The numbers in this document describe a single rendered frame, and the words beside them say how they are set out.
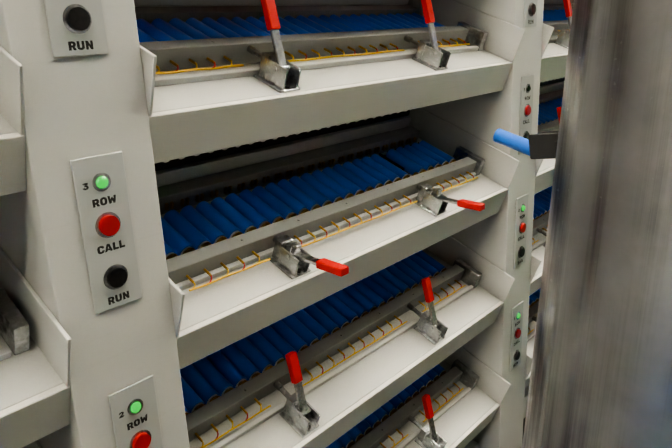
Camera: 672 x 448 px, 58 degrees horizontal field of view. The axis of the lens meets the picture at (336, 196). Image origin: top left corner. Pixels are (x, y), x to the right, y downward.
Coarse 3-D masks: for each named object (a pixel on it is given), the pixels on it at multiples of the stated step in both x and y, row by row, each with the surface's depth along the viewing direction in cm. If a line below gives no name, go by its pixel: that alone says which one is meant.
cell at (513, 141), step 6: (498, 132) 77; (504, 132) 77; (498, 138) 77; (504, 138) 77; (510, 138) 76; (516, 138) 76; (522, 138) 76; (504, 144) 77; (510, 144) 76; (516, 144) 76; (522, 144) 75; (528, 144) 75; (516, 150) 76; (522, 150) 75; (528, 150) 75
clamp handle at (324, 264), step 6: (294, 246) 64; (300, 246) 64; (294, 252) 64; (300, 252) 65; (300, 258) 63; (306, 258) 63; (312, 258) 63; (318, 258) 63; (324, 258) 62; (318, 264) 61; (324, 264) 61; (330, 264) 61; (336, 264) 61; (342, 264) 61; (324, 270) 61; (330, 270) 60; (336, 270) 60; (342, 270) 60; (348, 270) 60
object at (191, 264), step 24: (456, 168) 92; (384, 192) 80; (408, 192) 84; (312, 216) 71; (336, 216) 73; (240, 240) 63; (264, 240) 65; (168, 264) 58; (192, 264) 58; (216, 264) 61; (192, 288) 58
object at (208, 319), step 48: (288, 144) 82; (432, 144) 103; (480, 144) 97; (480, 192) 92; (336, 240) 72; (384, 240) 74; (432, 240) 84; (240, 288) 61; (288, 288) 63; (336, 288) 70; (192, 336) 55; (240, 336) 61
